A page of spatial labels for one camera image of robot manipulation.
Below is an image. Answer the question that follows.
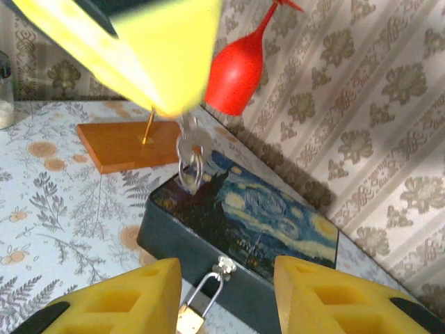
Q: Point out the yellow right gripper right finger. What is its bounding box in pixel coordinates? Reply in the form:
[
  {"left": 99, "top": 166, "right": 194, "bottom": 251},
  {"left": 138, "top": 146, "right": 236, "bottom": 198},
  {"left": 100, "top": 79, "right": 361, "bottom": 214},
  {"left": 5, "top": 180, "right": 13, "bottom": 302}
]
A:
[{"left": 273, "top": 255, "right": 445, "bottom": 334}]

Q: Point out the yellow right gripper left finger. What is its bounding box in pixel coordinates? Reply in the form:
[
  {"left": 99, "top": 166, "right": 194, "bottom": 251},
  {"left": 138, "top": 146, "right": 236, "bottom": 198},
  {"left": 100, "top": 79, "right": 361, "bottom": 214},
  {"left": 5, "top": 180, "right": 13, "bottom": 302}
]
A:
[{"left": 10, "top": 257, "right": 184, "bottom": 334}]

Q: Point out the brass padlock with steel shackle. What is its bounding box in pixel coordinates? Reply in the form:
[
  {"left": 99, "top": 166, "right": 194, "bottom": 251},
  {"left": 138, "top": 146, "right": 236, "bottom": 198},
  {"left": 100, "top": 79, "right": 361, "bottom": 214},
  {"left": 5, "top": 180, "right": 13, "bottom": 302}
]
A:
[{"left": 175, "top": 271, "right": 225, "bottom": 334}]

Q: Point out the silver key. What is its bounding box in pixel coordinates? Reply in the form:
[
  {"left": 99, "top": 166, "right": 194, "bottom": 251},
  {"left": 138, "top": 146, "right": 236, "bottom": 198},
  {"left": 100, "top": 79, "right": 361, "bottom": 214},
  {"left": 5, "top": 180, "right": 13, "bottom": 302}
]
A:
[{"left": 175, "top": 111, "right": 213, "bottom": 166}]

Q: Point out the red wine glass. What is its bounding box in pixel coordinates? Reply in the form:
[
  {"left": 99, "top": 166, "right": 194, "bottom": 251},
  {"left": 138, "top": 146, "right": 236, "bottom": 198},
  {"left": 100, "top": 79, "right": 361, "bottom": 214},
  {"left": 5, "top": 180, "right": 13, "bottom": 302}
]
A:
[{"left": 204, "top": 0, "right": 305, "bottom": 118}]

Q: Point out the floral patterned tablecloth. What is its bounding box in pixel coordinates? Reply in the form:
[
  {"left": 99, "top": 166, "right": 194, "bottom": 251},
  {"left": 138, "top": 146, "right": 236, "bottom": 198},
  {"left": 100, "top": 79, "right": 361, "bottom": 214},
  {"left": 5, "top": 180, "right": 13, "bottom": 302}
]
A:
[{"left": 0, "top": 100, "right": 445, "bottom": 334}]

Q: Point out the silver box hasp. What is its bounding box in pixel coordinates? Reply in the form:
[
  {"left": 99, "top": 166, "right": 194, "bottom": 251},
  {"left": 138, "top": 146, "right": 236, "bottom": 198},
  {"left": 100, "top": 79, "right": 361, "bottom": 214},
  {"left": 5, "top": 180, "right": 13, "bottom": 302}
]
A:
[{"left": 211, "top": 255, "right": 237, "bottom": 283}]

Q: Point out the dark box with starry painting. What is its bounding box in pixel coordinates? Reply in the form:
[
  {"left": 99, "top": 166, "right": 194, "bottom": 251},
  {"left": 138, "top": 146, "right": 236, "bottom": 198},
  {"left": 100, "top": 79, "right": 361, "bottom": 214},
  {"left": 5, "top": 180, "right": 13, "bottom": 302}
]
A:
[{"left": 136, "top": 149, "right": 341, "bottom": 314}]

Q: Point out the black knob on frame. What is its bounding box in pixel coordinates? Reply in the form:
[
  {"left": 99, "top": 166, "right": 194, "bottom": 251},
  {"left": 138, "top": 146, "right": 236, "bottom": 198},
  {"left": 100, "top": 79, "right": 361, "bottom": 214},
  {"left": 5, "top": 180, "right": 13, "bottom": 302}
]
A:
[{"left": 0, "top": 50, "right": 15, "bottom": 130}]

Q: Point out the gold wire stand, wooden base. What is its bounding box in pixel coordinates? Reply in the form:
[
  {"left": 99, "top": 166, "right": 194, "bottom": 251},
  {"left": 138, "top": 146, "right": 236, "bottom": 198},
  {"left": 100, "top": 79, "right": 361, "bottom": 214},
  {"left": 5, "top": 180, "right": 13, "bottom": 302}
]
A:
[{"left": 76, "top": 106, "right": 184, "bottom": 175}]

